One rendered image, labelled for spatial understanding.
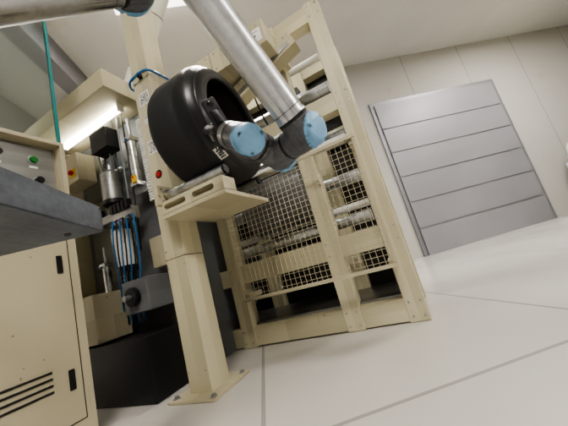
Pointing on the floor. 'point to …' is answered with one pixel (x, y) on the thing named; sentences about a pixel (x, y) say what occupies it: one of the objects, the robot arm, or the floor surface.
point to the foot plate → (210, 392)
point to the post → (177, 230)
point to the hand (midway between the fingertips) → (208, 125)
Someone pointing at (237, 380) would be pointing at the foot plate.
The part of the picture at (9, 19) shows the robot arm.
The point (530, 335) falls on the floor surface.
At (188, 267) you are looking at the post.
